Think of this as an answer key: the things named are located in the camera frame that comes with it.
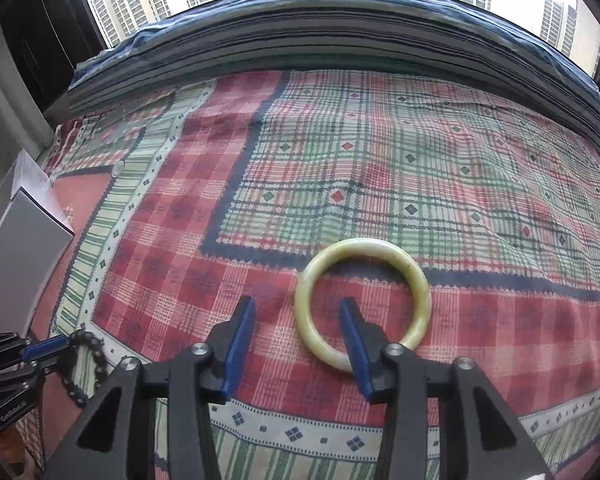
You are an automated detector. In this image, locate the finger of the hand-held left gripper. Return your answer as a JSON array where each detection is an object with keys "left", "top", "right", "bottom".
[
  {"left": 0, "top": 331, "right": 72, "bottom": 364},
  {"left": 0, "top": 359, "right": 64, "bottom": 392}
]

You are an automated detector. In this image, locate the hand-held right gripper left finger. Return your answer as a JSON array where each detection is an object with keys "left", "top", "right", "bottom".
[{"left": 45, "top": 295, "right": 258, "bottom": 480}]

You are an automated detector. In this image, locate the cream jade bangle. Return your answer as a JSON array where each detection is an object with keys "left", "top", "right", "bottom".
[{"left": 294, "top": 237, "right": 433, "bottom": 374}]

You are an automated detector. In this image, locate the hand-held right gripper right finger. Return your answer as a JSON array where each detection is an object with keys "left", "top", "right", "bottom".
[{"left": 339, "top": 296, "right": 553, "bottom": 480}]

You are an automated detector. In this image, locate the white cardboard box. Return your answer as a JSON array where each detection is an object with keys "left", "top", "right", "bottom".
[{"left": 0, "top": 150, "right": 76, "bottom": 342}]

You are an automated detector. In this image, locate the black bead bracelet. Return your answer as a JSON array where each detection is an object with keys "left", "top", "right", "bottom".
[{"left": 60, "top": 329, "right": 112, "bottom": 409}]

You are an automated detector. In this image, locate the patchwork plaid bedsheet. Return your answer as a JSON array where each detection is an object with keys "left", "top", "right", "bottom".
[{"left": 10, "top": 67, "right": 600, "bottom": 480}]

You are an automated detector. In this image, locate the blue striped folded blanket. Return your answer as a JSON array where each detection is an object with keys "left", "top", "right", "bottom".
[{"left": 67, "top": 0, "right": 600, "bottom": 157}]

